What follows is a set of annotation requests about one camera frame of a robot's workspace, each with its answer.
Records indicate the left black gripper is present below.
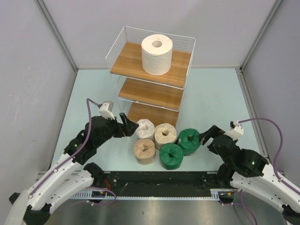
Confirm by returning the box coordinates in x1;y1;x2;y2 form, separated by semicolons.
95;112;139;147

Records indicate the green roll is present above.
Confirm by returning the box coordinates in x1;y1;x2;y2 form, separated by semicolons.
175;128;200;156
159;143;184;170

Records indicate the tan paper roll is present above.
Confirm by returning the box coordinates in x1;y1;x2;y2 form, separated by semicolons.
133;138;156;165

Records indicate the cream paper roll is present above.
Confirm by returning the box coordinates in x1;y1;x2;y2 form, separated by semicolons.
154;123;177;150

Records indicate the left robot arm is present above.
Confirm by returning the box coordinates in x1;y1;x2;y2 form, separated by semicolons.
5;113;139;225

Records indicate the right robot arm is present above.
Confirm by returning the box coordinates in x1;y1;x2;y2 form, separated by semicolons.
199;122;300;225

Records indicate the plain white paper roll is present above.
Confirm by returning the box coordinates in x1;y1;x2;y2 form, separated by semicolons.
141;34;173;76

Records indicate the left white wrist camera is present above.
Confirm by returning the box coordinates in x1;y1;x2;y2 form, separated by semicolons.
98;101;115;120

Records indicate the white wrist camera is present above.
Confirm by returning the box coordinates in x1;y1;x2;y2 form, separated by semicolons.
225;120;244;141
98;101;115;120

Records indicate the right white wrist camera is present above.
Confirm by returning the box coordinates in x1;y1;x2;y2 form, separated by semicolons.
225;120;244;141

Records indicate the white slotted cable duct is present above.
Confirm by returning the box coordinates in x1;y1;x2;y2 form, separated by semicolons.
70;188;219;201

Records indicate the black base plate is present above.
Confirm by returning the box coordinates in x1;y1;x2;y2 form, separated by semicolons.
92;171;232;192

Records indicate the white wire wooden shelf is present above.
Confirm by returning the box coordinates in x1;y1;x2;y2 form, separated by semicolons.
105;26;195;126

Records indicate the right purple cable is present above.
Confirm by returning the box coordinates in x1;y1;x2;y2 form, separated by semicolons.
238;117;300;195

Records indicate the left aluminium frame post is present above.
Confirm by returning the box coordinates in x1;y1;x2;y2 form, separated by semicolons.
35;0;78;73

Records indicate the aluminium frame post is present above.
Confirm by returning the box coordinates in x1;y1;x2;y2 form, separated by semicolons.
35;0;78;73
240;0;285;72

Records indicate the right aluminium frame post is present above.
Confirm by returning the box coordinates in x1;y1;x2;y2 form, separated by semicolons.
240;0;285;72

